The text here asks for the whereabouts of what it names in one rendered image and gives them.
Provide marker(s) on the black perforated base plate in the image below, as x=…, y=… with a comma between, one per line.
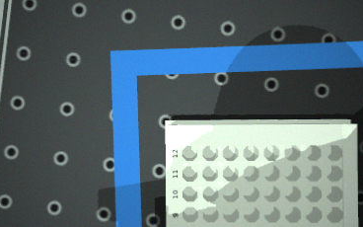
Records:
x=56, y=128

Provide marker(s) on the white multi-well plate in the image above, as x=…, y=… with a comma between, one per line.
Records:
x=248, y=172

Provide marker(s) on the blue tape marking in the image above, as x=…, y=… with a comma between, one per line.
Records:
x=126, y=65

